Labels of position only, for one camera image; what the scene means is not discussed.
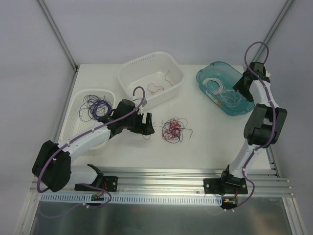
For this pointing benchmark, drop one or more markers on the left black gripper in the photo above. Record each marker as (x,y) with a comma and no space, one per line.
(141,124)

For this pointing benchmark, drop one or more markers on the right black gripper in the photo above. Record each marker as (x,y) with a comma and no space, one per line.
(243,82)

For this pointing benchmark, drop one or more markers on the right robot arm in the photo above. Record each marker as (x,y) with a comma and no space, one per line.
(261,130)

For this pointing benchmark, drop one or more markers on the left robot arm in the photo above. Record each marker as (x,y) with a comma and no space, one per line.
(53,165)

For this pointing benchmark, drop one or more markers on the teal transparent plastic bin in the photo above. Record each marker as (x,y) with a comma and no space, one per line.
(216,81)

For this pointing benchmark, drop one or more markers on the white deep plastic basket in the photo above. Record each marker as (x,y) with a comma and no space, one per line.
(157,72)

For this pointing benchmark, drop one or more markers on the white perforated flat basket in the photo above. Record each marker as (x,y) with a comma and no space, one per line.
(85,109)

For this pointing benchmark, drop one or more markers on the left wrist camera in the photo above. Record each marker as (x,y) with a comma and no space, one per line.
(138,101)

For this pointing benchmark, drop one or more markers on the white slotted cable duct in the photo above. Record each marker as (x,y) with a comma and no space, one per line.
(132,199)

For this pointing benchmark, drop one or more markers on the aluminium mounting rail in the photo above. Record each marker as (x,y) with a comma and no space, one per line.
(165,181)

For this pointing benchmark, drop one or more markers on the right aluminium frame post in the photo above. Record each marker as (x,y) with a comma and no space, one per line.
(270,34)

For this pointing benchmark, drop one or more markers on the aluminium frame post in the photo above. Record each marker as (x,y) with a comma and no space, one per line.
(42,4)
(270,34)

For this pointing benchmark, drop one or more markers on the left aluminium frame post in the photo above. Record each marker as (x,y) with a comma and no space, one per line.
(42,4)

